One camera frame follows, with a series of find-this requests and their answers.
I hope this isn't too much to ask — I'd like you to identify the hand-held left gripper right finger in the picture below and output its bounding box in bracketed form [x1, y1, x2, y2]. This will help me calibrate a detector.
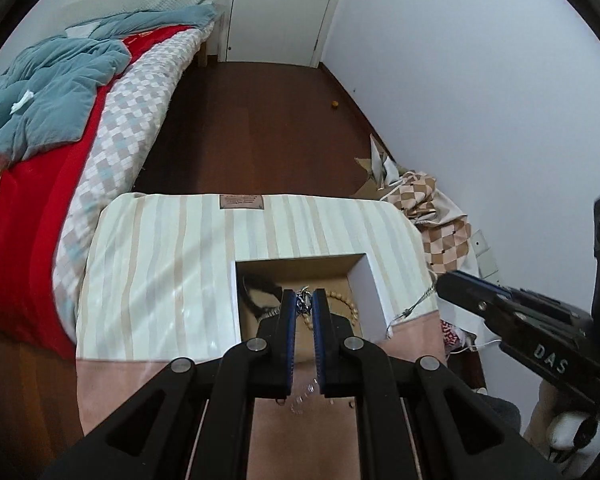
[311, 288, 564, 480]

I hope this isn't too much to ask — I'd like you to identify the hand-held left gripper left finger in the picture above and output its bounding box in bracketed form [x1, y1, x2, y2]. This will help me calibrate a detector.
[40, 289, 298, 480]

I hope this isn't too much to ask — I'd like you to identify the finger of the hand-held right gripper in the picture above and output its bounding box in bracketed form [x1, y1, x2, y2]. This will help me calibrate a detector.
[436, 272, 531, 345]
[455, 270, 595, 328]

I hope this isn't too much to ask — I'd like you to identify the silver blue bead chain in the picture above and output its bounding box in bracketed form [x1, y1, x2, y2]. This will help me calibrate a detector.
[295, 286, 314, 317]

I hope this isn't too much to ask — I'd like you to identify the white jewelry box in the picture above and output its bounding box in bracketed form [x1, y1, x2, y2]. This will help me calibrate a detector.
[228, 253, 399, 347]

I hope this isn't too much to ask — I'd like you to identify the red patterned cloth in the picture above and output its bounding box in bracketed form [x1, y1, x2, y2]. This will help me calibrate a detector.
[440, 319, 463, 358]

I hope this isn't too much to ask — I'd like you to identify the black and white hair band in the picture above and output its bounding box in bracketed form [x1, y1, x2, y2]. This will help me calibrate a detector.
[239, 274, 284, 320]

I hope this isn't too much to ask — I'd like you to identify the white plush toy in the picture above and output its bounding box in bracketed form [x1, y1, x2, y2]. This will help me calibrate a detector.
[522, 379, 600, 467]

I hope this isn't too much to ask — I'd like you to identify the brown checkered cloth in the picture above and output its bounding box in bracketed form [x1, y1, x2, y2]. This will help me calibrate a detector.
[380, 170, 481, 282]

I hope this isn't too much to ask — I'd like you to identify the striped beige cushion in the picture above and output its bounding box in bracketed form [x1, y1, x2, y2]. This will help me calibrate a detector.
[74, 192, 449, 480]

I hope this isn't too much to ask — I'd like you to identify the cardboard piece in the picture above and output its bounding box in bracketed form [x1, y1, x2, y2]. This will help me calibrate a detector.
[349, 157, 387, 199]

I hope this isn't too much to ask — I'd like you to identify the crumpled white paper bag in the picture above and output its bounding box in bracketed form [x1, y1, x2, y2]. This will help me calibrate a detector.
[369, 134, 398, 190]

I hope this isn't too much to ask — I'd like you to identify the checkered pastel blanket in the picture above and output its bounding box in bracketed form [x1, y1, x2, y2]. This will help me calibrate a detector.
[52, 27, 216, 342]

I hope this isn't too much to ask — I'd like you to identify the red bed sheet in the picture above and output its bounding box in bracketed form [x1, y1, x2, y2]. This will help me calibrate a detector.
[0, 25, 193, 358]

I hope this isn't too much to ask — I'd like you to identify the white door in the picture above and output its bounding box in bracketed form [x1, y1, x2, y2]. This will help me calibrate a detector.
[217, 0, 354, 69]

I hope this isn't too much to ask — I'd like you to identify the blue quilt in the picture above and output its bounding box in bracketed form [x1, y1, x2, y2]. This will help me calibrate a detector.
[0, 5, 219, 177]

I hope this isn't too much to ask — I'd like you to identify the white tissue scrap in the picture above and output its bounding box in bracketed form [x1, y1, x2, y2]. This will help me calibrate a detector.
[10, 90, 37, 115]

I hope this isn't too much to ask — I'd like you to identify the wooden bead bracelet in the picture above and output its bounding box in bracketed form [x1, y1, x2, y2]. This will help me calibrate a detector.
[300, 294, 359, 335]

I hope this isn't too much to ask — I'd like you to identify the white cable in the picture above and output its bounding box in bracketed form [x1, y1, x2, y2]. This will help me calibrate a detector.
[450, 338, 502, 355]

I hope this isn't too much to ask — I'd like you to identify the white wall socket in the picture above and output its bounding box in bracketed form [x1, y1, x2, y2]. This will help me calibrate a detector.
[472, 231, 502, 282]

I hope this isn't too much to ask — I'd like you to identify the silver chain necklace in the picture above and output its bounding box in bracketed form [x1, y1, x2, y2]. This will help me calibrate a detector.
[386, 282, 439, 333]

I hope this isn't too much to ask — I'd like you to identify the clear crystal bracelet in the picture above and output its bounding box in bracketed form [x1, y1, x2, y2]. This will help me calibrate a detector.
[288, 384, 322, 414]

